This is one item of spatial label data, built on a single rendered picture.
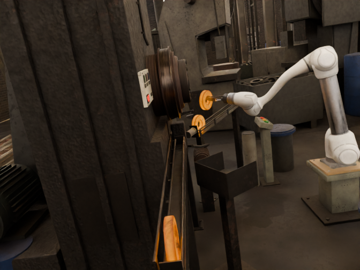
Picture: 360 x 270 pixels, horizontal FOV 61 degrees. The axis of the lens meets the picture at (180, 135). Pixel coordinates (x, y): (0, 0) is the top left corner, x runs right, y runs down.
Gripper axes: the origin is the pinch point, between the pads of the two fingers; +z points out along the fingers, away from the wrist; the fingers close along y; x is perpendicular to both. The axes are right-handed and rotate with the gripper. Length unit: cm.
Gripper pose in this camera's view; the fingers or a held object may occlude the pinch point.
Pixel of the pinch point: (205, 98)
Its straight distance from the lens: 243.2
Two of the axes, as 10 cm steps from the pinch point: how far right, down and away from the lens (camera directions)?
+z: -8.1, -0.9, 5.9
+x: -1.1, -9.5, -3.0
